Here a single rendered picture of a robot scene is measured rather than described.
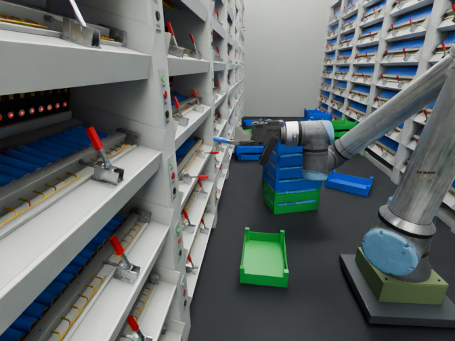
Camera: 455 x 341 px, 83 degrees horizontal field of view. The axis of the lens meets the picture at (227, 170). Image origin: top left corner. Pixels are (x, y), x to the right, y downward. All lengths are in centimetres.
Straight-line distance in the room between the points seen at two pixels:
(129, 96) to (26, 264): 38
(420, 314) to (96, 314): 104
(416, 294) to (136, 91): 112
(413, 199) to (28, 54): 86
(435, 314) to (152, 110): 113
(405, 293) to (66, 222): 109
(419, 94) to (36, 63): 93
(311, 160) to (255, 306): 60
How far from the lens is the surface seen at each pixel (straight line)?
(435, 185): 87
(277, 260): 132
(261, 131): 94
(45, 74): 33
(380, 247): 93
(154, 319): 74
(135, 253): 60
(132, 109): 60
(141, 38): 58
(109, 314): 51
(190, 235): 97
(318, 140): 96
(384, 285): 114
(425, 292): 123
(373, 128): 102
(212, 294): 117
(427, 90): 99
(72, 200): 41
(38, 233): 36
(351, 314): 119
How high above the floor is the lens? 86
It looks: 22 degrees down
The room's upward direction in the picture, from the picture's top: 1 degrees counter-clockwise
